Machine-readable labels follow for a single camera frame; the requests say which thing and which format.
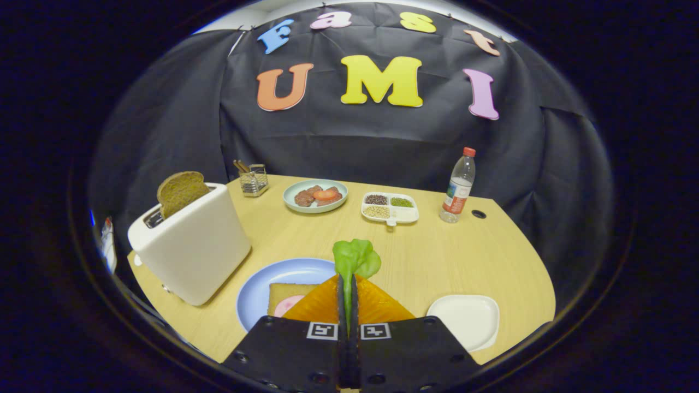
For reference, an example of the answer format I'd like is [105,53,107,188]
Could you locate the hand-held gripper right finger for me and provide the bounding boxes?
[349,274,482,391]

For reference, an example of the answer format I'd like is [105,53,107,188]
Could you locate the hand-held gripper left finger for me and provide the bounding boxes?
[221,273,350,391]

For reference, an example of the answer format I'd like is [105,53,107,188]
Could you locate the green lettuce leaf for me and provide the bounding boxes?
[332,239,382,334]

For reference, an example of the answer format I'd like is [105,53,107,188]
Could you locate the brown toast slice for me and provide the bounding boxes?
[157,171,211,220]

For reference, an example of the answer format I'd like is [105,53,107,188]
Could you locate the pink ham slice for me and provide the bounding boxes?
[274,295,306,318]

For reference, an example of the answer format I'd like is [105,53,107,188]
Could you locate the white square plate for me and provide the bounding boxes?
[426,295,500,353]

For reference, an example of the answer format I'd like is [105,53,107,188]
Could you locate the bread slice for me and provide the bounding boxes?
[267,282,320,317]

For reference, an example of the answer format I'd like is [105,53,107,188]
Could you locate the blue plate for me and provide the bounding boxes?
[236,258,338,332]

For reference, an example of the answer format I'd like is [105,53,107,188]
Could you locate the white divided spice dish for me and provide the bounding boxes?
[361,192,420,227]

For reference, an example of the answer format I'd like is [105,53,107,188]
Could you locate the pale green plate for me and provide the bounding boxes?
[283,179,349,214]

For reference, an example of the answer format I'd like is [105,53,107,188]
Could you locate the white toaster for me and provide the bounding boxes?
[127,183,252,306]

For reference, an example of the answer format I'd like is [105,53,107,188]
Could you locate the clear red-capped plastic bottle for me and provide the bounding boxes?
[439,147,476,223]

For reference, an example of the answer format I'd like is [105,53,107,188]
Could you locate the white and red object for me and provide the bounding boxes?
[100,217,118,273]

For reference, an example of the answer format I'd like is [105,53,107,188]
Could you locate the wire utensil holder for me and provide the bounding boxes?
[239,164,269,197]

